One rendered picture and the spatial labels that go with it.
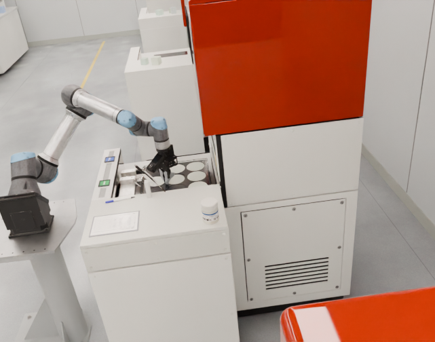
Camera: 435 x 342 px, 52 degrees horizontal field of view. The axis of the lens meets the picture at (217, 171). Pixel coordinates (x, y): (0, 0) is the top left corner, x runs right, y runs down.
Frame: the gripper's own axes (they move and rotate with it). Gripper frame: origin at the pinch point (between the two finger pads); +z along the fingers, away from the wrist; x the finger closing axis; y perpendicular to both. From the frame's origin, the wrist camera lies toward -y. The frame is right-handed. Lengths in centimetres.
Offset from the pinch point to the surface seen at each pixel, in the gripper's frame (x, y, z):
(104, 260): -20, -54, 4
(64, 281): 30, -55, 45
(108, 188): 13.4, -25.3, -4.7
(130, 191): 14.0, -13.0, 3.3
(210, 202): -48, -15, -15
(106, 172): 29.3, -15.8, -4.4
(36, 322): 51, -70, 77
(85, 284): 70, -29, 91
